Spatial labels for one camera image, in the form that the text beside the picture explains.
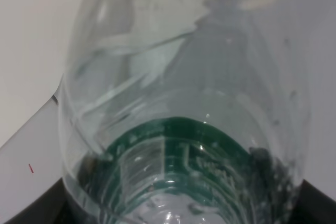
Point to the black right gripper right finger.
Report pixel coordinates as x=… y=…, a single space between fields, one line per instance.
x=313 y=206

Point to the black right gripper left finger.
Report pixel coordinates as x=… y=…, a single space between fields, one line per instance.
x=51 y=207

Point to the clear green-label water bottle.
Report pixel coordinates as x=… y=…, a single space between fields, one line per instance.
x=183 y=111

